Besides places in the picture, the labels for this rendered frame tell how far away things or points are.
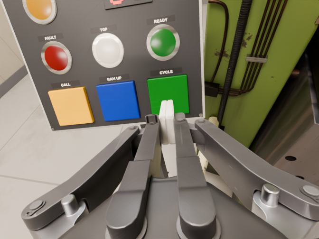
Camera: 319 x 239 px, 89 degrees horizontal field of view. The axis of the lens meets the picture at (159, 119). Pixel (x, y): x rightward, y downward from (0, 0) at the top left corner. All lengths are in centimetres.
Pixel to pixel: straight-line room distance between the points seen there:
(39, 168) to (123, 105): 156
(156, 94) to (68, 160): 145
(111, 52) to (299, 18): 44
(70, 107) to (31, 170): 153
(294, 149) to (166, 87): 38
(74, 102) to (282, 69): 56
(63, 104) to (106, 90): 10
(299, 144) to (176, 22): 41
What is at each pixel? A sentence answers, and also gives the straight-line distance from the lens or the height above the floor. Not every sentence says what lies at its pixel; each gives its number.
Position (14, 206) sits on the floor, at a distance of 180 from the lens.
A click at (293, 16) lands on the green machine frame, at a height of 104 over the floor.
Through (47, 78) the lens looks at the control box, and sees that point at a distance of 39.
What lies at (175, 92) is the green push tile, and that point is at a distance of 31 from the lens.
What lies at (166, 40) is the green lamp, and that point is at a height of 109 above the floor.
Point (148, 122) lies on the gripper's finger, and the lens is 15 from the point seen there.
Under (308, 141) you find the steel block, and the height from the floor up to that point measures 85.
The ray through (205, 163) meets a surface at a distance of 64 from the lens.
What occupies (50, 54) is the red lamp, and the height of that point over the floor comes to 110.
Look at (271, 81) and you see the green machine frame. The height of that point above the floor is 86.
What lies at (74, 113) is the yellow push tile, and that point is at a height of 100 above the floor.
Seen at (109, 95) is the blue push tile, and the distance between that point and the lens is 33.
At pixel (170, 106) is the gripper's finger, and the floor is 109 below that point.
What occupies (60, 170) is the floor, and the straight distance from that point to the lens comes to 168.
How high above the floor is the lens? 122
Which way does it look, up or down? 50 degrees down
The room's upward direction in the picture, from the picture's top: 12 degrees counter-clockwise
